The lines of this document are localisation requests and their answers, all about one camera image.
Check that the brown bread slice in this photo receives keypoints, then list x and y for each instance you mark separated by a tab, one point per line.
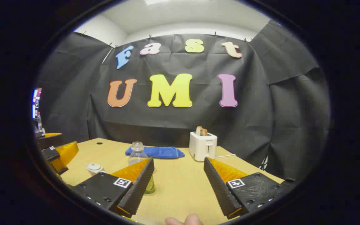
204	132

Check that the pale bread slice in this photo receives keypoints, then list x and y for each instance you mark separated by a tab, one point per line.
198	130

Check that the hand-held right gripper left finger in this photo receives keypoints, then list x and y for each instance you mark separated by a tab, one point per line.
139	190

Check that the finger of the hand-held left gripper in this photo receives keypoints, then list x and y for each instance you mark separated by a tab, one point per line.
50	141
51	154

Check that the clear green-label water bottle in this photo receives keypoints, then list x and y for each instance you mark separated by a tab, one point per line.
137	153

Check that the blue towel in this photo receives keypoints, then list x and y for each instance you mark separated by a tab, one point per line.
162	152

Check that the white toaster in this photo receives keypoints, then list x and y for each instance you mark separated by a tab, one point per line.
202	147

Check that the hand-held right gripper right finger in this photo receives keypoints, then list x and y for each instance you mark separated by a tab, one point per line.
219	190

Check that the computer monitor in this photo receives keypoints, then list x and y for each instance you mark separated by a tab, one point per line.
36	103

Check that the red-capped plastic bottle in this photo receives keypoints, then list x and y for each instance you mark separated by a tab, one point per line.
40	122

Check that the black backdrop cloth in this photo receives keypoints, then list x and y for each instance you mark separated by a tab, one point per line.
183	125

